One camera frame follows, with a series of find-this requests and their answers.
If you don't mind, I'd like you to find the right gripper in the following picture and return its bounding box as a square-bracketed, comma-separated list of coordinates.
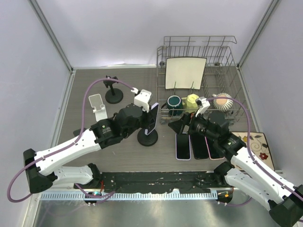
[169, 107, 218, 141]

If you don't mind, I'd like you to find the lavender case phone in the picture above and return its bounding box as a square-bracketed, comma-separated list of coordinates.
[175, 134, 191, 160]

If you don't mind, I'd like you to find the black round phone stand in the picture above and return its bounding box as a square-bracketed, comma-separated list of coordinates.
[103, 80, 124, 104]

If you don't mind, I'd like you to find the black gooseneck phone stand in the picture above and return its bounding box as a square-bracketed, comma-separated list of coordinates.
[137, 129, 158, 147]

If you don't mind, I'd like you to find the black case phone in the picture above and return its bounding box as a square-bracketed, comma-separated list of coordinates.
[190, 134, 209, 159]

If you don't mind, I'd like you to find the white phone stand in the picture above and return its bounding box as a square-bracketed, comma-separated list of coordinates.
[89, 94, 107, 122]

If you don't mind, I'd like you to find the pink case phone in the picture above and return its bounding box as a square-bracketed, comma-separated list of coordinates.
[205, 138, 224, 160]

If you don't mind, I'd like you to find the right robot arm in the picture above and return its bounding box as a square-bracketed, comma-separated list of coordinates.
[169, 113, 303, 227]

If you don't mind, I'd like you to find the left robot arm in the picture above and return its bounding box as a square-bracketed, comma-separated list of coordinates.
[23, 103, 159, 193]

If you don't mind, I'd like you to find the wooden round phone stand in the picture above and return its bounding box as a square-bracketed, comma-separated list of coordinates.
[73, 129, 83, 137]

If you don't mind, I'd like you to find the green mug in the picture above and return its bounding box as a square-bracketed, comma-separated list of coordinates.
[161, 95, 184, 116]

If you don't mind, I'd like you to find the yellow mug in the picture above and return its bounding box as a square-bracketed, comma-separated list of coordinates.
[181, 94, 199, 113]

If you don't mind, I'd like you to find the white ribbed cup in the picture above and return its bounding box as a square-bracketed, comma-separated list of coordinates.
[212, 93, 233, 112]

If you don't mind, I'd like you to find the metal dish rack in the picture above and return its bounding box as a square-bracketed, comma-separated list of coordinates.
[156, 35, 249, 124]

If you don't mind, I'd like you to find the white square plate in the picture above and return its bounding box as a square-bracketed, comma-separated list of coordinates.
[165, 57, 207, 90]

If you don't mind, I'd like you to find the floral square plate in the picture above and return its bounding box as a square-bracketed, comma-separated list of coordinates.
[231, 131, 275, 171]

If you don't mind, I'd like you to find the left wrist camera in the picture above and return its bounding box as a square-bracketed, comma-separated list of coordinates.
[131, 87, 152, 113]

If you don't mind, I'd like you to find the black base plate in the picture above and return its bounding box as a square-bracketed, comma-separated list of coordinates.
[81, 171, 231, 194]

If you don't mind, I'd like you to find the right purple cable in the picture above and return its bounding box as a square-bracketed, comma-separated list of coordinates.
[208, 95, 303, 209]

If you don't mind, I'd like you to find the purple cable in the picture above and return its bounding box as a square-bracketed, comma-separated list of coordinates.
[7, 79, 138, 203]
[208, 95, 303, 209]

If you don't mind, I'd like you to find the white cable duct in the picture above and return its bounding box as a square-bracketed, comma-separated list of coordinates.
[40, 191, 218, 201]

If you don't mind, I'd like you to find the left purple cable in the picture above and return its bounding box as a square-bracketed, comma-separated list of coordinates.
[7, 79, 138, 203]

